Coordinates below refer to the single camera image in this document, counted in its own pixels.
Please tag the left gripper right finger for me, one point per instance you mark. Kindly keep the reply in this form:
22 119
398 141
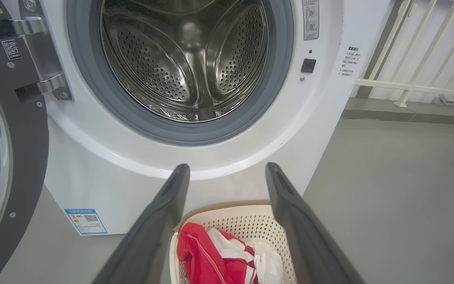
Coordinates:
306 244

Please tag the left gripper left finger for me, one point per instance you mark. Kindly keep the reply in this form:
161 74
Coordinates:
152 236

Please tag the red and white garment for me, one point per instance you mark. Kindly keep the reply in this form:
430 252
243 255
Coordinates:
203 256

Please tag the black round washing machine door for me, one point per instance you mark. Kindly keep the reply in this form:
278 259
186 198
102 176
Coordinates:
26 157

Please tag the cream perforated laundry basket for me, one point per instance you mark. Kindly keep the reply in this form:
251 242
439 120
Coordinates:
250 223

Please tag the white washing machine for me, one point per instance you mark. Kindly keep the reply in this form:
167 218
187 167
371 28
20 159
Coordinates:
112 177

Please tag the grey rubber door gasket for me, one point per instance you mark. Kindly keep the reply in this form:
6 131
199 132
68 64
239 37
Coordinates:
93 90

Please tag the steel washing drum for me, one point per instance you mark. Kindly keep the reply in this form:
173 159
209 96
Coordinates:
183 67

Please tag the black square door latch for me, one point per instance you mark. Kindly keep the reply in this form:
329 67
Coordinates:
308 65

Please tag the metal door hinge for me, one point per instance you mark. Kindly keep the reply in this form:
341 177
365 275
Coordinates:
43 51

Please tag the blue energy label sticker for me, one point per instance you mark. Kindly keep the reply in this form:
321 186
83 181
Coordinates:
86 221

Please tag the printed text sticker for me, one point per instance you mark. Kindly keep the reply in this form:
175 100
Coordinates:
348 61

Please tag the white railing fence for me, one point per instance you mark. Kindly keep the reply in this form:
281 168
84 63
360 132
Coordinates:
416 87

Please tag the grey warning sticker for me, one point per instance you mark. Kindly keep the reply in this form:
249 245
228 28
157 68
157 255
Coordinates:
310 19

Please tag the QR code sticker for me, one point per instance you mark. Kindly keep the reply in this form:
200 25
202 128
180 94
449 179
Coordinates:
12 49

